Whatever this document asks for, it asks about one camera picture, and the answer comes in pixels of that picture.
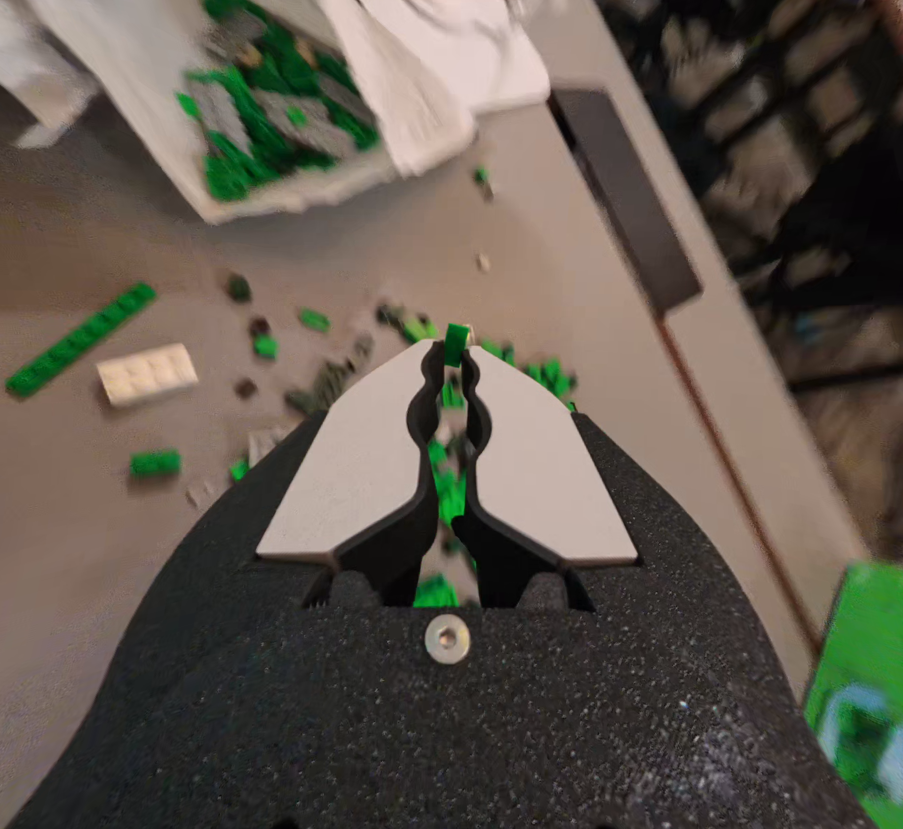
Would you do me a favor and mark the long grey brick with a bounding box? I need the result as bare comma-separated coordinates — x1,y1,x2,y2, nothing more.
187,77,251,156

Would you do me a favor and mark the black desk cable cover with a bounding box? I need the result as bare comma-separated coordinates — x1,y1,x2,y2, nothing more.
549,87,704,316

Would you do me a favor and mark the white eight-stud brick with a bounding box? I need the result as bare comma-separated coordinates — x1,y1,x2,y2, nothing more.
95,342,200,408

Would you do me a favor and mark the torn white paper bag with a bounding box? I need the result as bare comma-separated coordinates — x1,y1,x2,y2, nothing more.
0,0,481,226

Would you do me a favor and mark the scatter of small green bricks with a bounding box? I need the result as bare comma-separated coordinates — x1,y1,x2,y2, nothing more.
187,167,581,610

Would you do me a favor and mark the pile of green grey bricks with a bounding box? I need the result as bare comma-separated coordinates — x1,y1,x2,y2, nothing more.
176,0,382,203

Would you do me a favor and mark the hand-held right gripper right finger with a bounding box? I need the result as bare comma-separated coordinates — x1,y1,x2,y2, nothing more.
452,346,640,569

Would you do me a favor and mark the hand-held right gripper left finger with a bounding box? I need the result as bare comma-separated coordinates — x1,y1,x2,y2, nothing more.
256,341,443,570

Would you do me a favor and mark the green two-stud brick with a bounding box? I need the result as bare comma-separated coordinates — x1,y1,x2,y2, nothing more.
128,449,183,479

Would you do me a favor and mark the green toy box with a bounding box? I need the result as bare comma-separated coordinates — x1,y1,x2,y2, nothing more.
803,559,903,829

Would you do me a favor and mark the long green plate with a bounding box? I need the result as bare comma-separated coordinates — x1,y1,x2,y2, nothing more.
6,282,158,398

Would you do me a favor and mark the dark grey plate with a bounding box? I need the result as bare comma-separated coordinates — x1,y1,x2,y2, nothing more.
208,14,265,50

